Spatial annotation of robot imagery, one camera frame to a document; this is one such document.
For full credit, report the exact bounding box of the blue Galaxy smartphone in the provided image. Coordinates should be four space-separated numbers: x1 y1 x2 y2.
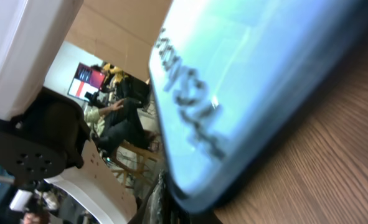
149 0 368 213

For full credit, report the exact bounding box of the seated person in background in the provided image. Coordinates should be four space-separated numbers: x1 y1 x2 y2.
83 62 152 156

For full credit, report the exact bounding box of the background monitor screen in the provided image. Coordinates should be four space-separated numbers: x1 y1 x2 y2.
68 63 106 101

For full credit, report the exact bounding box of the black ridged right gripper finger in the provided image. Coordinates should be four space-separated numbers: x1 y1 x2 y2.
128 170 184 224

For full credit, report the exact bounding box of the wooden chair in background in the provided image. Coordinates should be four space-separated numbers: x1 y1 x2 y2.
104 141 164 189

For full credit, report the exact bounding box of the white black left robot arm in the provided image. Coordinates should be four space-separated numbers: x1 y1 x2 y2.
0 0 175 223

